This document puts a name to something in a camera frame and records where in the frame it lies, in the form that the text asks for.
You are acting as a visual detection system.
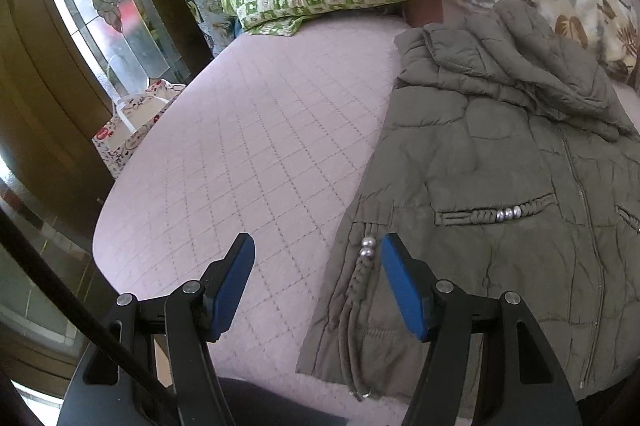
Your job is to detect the olive quilted hooded jacket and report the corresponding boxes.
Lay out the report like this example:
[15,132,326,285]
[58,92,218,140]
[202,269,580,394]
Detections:
[295,0,640,403]

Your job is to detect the pink quilted bed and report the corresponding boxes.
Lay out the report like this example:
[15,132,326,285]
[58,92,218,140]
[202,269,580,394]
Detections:
[92,4,640,426]

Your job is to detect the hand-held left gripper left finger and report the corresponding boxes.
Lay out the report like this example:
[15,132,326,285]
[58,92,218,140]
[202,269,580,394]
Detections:
[55,232,257,426]

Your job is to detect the reddish brown pillow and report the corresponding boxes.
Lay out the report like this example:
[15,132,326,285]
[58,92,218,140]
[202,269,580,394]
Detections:
[402,0,447,28]

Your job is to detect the red floral gift bag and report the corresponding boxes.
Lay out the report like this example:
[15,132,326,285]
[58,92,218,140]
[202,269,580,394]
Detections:
[91,79,189,180]

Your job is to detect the wooden door with stained glass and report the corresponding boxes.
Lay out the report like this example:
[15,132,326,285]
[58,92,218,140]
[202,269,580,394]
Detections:
[0,0,217,389]

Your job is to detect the thick black cable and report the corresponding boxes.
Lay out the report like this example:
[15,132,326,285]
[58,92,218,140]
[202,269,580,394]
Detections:
[0,206,177,409]

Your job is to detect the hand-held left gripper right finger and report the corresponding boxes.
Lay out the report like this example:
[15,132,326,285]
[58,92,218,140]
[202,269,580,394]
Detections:
[381,232,584,426]

